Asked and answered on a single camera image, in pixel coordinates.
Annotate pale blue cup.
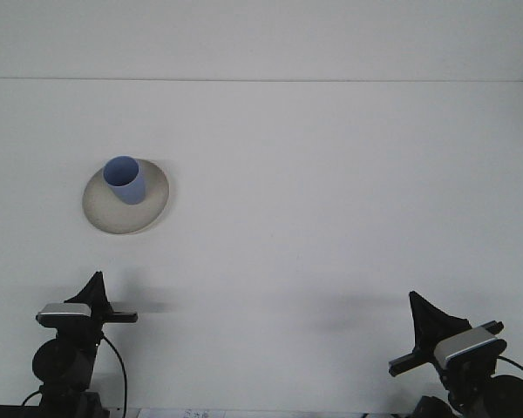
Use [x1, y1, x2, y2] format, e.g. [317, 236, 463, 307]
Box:
[103, 155, 147, 206]

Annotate pale round plate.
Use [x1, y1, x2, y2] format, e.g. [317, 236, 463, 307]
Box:
[81, 158, 171, 235]

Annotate black base platform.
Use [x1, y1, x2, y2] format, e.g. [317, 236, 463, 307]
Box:
[0, 404, 40, 418]

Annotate white printed paper sheet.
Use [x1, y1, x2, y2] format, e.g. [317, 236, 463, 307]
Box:
[126, 408, 402, 418]

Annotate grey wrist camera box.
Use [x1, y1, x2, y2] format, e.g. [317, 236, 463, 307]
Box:
[433, 326, 508, 370]
[35, 303, 93, 328]

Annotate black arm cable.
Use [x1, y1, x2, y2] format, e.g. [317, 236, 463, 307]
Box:
[98, 334, 127, 413]
[496, 355, 523, 385]

